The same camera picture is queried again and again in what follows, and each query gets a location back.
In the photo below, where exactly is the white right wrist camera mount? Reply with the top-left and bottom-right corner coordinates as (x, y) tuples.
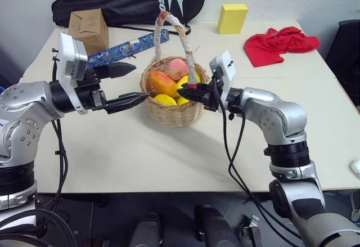
(209, 50), (238, 110)

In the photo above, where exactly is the pink peach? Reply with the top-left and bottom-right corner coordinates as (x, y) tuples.
(167, 58), (190, 82)

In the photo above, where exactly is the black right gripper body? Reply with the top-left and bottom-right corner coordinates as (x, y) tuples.
(202, 72), (226, 113)

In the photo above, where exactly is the white computer mouse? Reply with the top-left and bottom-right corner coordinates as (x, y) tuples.
(349, 158), (360, 178)

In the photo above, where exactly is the orange red mango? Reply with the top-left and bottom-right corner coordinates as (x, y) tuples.
(148, 70), (178, 98)

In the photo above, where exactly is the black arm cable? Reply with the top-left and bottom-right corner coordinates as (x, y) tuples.
(211, 77), (306, 241)
(51, 58), (70, 211)

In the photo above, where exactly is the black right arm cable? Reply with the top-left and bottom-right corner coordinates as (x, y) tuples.
(211, 77), (306, 241)

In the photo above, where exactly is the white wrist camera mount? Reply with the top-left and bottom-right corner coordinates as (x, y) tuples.
(52, 32), (89, 115)
(209, 50), (238, 110)

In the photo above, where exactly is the black cable bundle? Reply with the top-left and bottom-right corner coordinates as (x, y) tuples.
(0, 208), (79, 247)

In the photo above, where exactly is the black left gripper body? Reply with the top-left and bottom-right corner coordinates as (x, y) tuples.
(74, 68), (109, 111)

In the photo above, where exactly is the metal clamp bracket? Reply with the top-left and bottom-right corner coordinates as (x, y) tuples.
(242, 214), (264, 247)

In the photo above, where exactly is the dark grey rounded shape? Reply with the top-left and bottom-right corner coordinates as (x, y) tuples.
(128, 212), (164, 247)

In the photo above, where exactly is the brown cardboard box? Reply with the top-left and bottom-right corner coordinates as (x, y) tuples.
(67, 8), (110, 57)

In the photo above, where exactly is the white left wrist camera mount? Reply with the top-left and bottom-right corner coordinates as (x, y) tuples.
(52, 32), (89, 115)

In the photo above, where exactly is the black chair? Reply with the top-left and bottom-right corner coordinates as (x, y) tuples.
(325, 19), (360, 107)

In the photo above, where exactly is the thin white cable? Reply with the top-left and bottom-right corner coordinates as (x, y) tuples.
(350, 192), (360, 221)

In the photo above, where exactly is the blue patterned folded umbrella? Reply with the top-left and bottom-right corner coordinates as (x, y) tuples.
(85, 30), (170, 69)

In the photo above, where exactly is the wicker basket with handle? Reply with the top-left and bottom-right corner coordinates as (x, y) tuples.
(139, 11), (212, 128)

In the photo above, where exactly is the yellow rectangular block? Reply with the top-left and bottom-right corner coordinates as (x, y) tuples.
(217, 3), (249, 35)

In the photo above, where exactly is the large yellow lemon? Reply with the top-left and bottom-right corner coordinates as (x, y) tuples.
(175, 71), (203, 96)

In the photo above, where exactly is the red cloth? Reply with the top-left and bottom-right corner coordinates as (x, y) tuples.
(244, 26), (321, 68)

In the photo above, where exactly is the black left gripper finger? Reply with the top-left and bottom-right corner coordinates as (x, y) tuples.
(93, 62), (138, 80)
(105, 91), (150, 115)

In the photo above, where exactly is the black rounded shape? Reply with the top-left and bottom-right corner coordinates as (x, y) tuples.
(193, 204), (240, 247)

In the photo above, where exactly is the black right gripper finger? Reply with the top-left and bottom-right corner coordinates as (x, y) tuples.
(175, 87), (210, 104)
(181, 82), (212, 91)

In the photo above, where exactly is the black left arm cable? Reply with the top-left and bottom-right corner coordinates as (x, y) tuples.
(51, 58), (70, 211)

